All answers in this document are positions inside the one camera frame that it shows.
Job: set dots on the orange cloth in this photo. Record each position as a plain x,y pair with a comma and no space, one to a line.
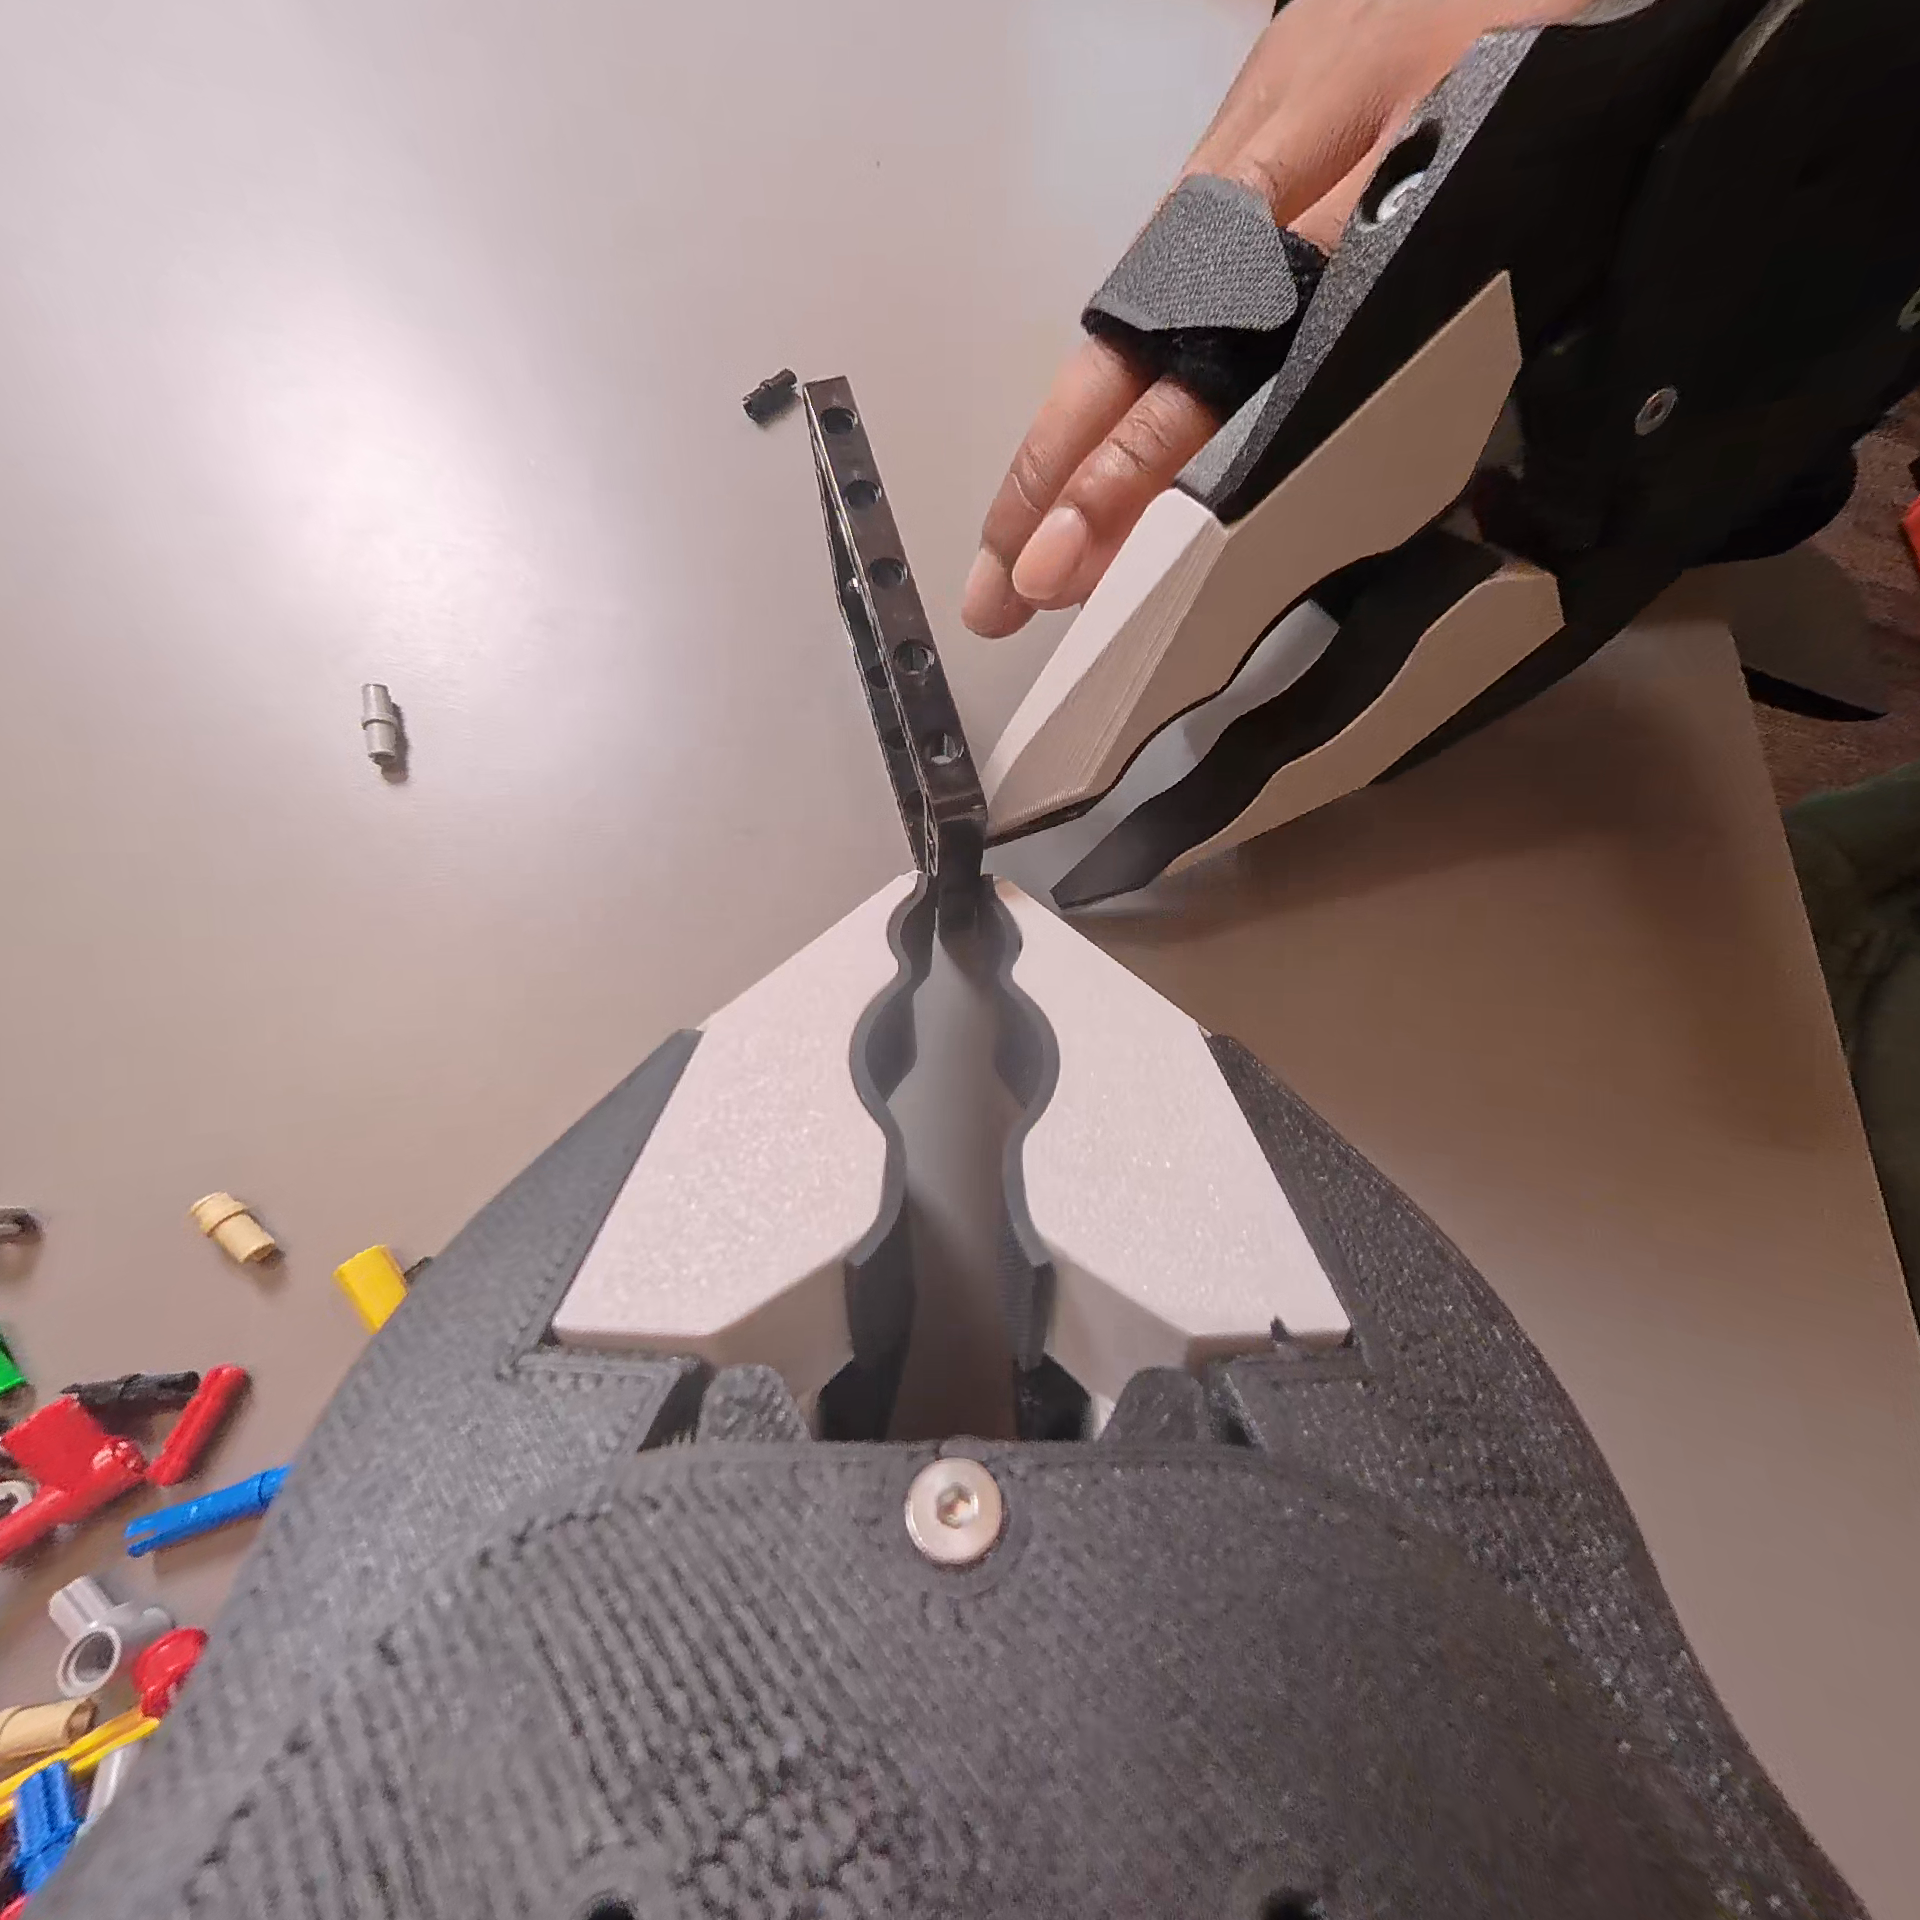
1911,534

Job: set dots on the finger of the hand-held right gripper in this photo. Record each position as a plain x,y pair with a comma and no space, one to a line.
1289,527
1424,676

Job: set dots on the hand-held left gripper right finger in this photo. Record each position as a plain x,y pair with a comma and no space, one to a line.
1171,1185

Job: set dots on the black lego pin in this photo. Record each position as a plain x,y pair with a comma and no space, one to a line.
769,392

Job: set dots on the pile of lego pieces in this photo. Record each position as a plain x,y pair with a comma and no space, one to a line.
91,1470

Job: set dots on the grey lego pin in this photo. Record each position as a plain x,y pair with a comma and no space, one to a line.
383,726

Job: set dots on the black lego frame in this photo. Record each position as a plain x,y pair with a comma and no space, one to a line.
891,600

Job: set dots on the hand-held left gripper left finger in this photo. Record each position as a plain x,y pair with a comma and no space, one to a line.
737,1185

